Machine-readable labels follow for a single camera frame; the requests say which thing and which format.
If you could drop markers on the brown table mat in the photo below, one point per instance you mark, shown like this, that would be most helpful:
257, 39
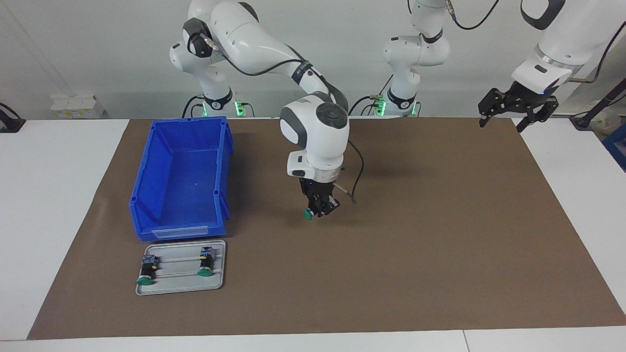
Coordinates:
440, 244

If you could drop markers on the blue plastic storage bin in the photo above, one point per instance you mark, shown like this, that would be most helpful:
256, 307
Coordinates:
186, 195

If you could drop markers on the black table clamp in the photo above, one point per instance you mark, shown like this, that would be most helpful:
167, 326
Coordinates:
10, 124

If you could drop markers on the green push button switch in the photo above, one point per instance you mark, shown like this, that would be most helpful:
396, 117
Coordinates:
145, 271
307, 214
206, 264

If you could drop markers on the blue crate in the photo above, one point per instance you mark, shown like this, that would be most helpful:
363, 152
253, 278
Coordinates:
617, 146

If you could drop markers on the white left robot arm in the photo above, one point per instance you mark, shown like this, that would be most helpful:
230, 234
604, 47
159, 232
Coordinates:
415, 51

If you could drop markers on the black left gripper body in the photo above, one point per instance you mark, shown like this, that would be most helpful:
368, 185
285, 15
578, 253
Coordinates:
528, 95

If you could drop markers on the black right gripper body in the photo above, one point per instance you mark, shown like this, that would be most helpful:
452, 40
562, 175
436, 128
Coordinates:
318, 188

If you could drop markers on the silver metal tray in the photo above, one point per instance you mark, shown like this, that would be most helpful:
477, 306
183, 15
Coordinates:
176, 286

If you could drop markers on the white connector with light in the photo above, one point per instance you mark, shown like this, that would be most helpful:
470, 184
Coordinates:
380, 106
239, 108

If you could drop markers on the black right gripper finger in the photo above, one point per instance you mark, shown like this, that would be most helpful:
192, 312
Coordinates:
315, 204
331, 204

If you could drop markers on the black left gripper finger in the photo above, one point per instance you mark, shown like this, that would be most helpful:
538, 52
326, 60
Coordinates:
494, 100
543, 112

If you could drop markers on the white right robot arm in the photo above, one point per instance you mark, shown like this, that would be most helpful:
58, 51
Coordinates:
254, 44

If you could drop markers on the black stand pole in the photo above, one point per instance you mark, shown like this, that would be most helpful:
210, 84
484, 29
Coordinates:
601, 105

